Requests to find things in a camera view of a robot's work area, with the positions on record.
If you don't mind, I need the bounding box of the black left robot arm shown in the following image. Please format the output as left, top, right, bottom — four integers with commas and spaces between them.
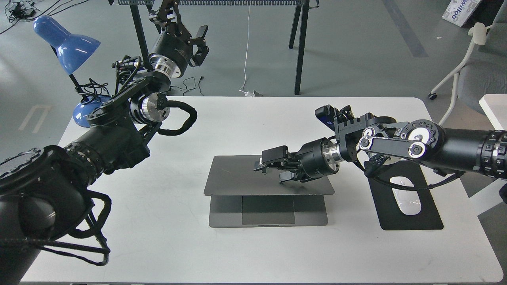
1, 0, 209, 285

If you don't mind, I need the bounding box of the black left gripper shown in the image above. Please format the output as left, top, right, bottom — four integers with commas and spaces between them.
149, 0, 210, 78

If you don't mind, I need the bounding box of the black floor cable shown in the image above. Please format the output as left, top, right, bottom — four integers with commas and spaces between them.
168, 76, 205, 96

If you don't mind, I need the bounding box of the white printed box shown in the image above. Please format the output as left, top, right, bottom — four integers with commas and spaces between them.
442, 0, 481, 27

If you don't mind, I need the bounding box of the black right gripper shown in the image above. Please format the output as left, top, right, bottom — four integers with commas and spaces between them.
254, 138, 340, 183

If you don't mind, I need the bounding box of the grey chair right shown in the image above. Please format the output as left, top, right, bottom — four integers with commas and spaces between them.
429, 2, 507, 125

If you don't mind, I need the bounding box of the white computer mouse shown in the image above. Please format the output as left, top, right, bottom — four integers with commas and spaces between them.
390, 176, 422, 215

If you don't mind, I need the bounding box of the grey laptop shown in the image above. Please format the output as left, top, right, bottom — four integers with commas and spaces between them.
204, 155, 335, 228

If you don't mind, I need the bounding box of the blue desk lamp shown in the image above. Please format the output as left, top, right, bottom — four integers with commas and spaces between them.
33, 16, 110, 128

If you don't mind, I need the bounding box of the white hanging cable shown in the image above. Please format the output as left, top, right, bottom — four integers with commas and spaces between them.
239, 6, 263, 97

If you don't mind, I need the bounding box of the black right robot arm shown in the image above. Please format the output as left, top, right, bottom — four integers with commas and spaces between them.
255, 105, 507, 191

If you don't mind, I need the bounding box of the black mouse pad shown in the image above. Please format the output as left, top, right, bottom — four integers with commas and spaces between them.
368, 160, 444, 230

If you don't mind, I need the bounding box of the black cable bundle floor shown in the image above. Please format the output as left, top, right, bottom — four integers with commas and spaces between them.
0, 0, 91, 36

